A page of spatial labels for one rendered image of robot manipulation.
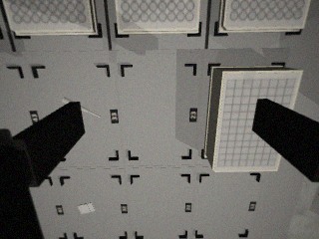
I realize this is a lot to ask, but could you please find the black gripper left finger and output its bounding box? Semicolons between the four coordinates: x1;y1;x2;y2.
0;102;85;239

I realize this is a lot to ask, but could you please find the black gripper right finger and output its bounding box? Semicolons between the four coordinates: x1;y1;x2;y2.
252;99;319;182

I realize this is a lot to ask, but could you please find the grey deck plate with bay grid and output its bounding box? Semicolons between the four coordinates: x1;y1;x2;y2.
0;0;319;239

